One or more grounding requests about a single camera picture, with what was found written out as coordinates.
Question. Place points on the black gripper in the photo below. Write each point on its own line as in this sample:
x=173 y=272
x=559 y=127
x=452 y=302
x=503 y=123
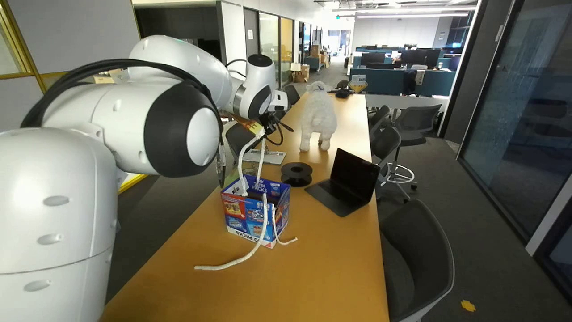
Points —
x=276 y=118

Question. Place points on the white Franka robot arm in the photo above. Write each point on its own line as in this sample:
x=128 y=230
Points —
x=60 y=225

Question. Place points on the blue cardboard snack box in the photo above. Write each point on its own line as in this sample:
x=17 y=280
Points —
x=244 y=214

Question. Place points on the clipboard with white paper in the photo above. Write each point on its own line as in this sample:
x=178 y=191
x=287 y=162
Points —
x=271 y=157

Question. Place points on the dark office chair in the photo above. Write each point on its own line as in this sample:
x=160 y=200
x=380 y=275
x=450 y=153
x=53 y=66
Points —
x=418 y=121
x=387 y=143
x=237 y=137
x=294 y=93
x=418 y=261

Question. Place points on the black tape roll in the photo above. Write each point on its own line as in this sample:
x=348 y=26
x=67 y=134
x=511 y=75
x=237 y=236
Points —
x=298 y=173

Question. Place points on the white toy sheep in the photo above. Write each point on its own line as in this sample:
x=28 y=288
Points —
x=319 y=116

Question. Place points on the stacked cardboard boxes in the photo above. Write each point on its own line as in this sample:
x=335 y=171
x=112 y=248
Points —
x=301 y=71

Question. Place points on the small black object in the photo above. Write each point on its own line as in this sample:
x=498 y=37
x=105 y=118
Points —
x=343 y=89

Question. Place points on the black open laptop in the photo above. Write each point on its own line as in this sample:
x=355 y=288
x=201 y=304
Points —
x=351 y=179

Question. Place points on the black computer monitor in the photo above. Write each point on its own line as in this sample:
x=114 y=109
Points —
x=375 y=59
x=421 y=57

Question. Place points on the blue cubicle partition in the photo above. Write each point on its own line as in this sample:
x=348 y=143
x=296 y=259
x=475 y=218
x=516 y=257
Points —
x=387 y=80

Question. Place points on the yellow framed white partition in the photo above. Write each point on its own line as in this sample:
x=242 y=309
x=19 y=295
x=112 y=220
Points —
x=73 y=23

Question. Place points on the yellow floor marker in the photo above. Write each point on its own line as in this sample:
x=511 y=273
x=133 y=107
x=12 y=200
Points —
x=468 y=306

